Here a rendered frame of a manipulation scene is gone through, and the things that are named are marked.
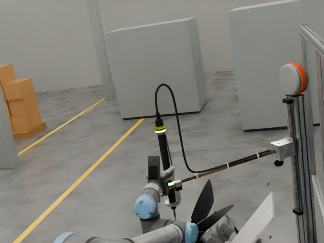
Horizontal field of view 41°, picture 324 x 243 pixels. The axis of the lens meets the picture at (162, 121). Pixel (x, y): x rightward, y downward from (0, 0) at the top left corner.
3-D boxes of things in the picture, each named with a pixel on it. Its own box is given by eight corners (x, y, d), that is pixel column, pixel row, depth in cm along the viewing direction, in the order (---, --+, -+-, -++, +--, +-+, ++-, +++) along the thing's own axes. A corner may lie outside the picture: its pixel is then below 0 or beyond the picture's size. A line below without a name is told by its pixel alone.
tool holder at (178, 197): (180, 197, 203) (177, 178, 201) (186, 202, 197) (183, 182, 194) (162, 203, 200) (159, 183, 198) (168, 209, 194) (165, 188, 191)
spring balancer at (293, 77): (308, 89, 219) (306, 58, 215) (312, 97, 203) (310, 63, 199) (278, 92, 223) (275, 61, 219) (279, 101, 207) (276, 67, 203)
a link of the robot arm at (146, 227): (165, 249, 156) (160, 222, 153) (140, 244, 162) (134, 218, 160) (176, 237, 163) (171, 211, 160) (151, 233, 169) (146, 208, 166)
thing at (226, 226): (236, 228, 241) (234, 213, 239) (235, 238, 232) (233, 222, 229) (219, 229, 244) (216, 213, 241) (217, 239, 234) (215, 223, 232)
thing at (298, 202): (297, 210, 231) (286, 97, 215) (303, 213, 226) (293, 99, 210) (292, 212, 230) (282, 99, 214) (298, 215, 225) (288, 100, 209)
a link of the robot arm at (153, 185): (139, 187, 164) (159, 186, 162) (142, 182, 169) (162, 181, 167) (142, 205, 166) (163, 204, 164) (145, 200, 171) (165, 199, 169)
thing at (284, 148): (288, 152, 223) (287, 136, 221) (297, 155, 216) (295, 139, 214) (271, 157, 219) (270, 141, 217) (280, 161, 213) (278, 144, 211)
